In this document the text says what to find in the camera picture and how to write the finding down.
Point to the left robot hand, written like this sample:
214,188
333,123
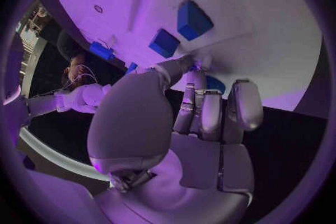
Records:
136,123

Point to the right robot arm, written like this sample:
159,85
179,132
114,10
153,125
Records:
78,98

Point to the blue peg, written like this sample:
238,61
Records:
132,67

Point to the short blue cylinder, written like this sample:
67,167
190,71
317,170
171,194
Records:
101,50

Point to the person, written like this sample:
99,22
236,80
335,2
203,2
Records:
76,68

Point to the small blue block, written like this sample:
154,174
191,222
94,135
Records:
165,42

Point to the large blue block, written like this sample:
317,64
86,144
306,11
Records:
195,18

